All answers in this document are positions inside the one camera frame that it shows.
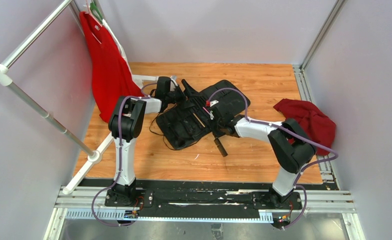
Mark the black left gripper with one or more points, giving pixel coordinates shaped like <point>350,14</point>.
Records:
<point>188,91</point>

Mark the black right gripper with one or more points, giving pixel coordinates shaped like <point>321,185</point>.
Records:
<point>215,132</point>

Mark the gold handled makeup brush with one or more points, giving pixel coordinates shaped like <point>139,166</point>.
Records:
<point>199,120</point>

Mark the black leather brush roll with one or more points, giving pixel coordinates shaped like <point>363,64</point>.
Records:
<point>181,128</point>

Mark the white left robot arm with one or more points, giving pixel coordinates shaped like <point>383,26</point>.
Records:
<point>126,124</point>

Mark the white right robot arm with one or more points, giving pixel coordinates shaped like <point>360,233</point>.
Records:
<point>287,139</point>

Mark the red shirt on hanger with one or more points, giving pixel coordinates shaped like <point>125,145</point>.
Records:
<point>111,77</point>

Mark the dark red cloth pile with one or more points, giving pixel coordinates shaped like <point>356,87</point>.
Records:
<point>319,127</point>

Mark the green clothes hanger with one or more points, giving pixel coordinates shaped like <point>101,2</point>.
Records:
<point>95,11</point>

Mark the white garment rack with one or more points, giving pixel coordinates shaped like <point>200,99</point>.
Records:
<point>94,156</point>

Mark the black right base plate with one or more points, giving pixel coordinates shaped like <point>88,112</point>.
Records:
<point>277,201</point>

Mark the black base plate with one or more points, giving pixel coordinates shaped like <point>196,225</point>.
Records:
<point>277,201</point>
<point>133,197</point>

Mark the aluminium right rail frame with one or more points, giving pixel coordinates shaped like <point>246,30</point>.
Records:
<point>307,75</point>

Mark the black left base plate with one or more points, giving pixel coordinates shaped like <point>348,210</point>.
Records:
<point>133,197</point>

